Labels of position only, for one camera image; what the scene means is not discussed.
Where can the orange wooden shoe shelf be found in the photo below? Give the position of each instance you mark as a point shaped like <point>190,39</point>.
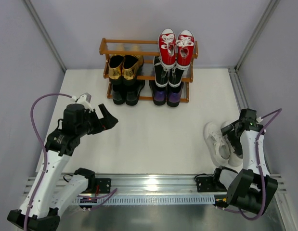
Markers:
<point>148,49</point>

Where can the right aluminium corner post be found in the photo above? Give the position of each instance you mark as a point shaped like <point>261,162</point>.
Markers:
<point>268,12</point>

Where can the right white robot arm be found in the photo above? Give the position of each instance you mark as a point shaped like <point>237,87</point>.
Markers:
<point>251,189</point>

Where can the right side aluminium rail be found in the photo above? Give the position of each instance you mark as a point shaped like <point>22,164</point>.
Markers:
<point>246,138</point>

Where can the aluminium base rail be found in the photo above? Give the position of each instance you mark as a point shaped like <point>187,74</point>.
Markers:
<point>150,184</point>

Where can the left black controller box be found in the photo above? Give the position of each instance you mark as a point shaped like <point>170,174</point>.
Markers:
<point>87,202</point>

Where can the aluminium corner post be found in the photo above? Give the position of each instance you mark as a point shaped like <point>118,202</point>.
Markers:
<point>268,12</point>
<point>43,31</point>

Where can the white slotted cable duct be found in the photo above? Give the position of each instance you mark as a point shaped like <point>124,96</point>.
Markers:
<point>187,199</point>

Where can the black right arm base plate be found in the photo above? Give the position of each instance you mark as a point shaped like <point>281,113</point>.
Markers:
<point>207,184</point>

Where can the red canvas sneaker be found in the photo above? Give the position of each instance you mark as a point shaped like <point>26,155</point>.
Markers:
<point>167,46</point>
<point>185,46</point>

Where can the black patent loafer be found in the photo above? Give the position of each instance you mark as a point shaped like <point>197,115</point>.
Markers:
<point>133,92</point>
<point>118,94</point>

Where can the right black controller box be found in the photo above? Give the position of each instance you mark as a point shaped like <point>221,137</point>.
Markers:
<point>220,201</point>

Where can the left aluminium corner post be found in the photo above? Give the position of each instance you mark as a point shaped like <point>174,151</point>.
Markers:
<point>43,31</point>

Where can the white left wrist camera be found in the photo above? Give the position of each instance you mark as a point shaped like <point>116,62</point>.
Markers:
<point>85,100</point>

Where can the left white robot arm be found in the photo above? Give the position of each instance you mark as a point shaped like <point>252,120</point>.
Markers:
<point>42,208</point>

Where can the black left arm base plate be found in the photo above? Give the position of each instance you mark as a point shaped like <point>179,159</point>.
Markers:
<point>99,186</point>

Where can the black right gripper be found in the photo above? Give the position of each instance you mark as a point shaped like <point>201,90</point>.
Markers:
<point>234,131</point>

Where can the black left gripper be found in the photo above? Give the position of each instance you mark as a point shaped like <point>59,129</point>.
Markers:
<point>97,121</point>

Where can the black controller box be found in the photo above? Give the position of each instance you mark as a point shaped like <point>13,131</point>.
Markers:
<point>220,201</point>
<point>87,202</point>

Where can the gold loafer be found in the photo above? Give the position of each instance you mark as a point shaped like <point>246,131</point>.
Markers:
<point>131,66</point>
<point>115,69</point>

